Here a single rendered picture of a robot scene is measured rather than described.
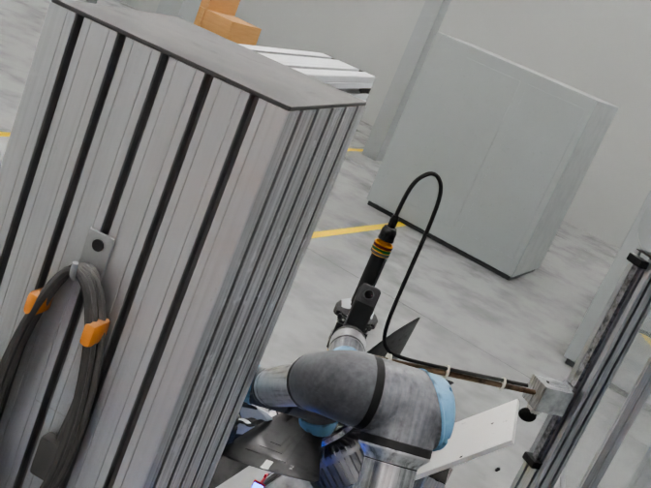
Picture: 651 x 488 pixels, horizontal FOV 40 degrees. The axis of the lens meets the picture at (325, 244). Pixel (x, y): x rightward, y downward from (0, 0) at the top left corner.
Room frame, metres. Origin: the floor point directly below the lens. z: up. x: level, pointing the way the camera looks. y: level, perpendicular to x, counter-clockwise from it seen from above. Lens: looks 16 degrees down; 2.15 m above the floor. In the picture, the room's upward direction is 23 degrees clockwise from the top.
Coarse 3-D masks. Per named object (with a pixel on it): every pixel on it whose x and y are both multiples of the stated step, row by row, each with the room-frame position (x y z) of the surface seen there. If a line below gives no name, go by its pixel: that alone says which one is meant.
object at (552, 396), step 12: (540, 384) 2.16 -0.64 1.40; (552, 384) 2.18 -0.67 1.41; (564, 384) 2.21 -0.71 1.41; (528, 396) 2.18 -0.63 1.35; (540, 396) 2.15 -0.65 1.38; (552, 396) 2.15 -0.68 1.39; (564, 396) 2.17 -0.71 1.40; (540, 408) 2.14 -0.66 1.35; (552, 408) 2.16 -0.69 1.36; (564, 408) 2.17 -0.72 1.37
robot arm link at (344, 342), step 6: (342, 336) 1.68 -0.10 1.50; (348, 336) 1.68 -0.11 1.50; (336, 342) 1.66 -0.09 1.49; (342, 342) 1.65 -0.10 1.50; (348, 342) 1.65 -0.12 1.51; (354, 342) 1.66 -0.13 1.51; (360, 342) 1.69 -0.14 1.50; (330, 348) 1.65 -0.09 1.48; (336, 348) 1.62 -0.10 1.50; (342, 348) 1.62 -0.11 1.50; (348, 348) 1.62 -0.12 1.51; (354, 348) 1.63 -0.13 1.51; (360, 348) 1.66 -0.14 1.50
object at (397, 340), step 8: (416, 320) 2.20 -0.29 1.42; (400, 328) 2.17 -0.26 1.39; (408, 328) 2.21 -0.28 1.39; (392, 336) 2.16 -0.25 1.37; (400, 336) 2.21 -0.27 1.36; (408, 336) 2.26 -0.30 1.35; (392, 344) 2.20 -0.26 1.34; (400, 344) 2.25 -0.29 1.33; (368, 352) 2.12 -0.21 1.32; (376, 352) 2.15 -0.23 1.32; (384, 352) 2.19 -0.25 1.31; (400, 352) 2.29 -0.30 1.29
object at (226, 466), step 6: (252, 420) 2.00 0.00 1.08; (258, 420) 2.00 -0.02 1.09; (222, 456) 1.94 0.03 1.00; (222, 462) 1.93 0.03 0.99; (228, 462) 1.92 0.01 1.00; (234, 462) 1.92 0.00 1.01; (216, 468) 1.92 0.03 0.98; (222, 468) 1.91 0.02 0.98; (228, 468) 1.91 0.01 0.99; (234, 468) 1.91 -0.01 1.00; (240, 468) 1.91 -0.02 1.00; (216, 474) 1.90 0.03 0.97; (222, 474) 1.90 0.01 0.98; (228, 474) 1.90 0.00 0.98; (234, 474) 1.90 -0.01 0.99; (216, 480) 1.89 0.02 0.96; (222, 480) 1.88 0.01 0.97; (210, 486) 1.87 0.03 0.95; (216, 486) 1.87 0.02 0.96
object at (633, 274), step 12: (636, 264) 2.19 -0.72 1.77; (648, 264) 2.20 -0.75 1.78; (636, 276) 2.21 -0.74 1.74; (624, 288) 2.21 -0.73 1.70; (624, 300) 2.21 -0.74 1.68; (612, 312) 2.21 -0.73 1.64; (600, 336) 2.21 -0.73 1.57; (588, 360) 2.21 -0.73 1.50; (576, 372) 2.22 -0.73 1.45; (576, 384) 2.21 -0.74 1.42; (552, 420) 2.22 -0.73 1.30; (552, 432) 2.21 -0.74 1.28; (540, 444) 2.22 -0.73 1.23; (528, 456) 2.21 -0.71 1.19; (540, 456) 2.21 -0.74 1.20
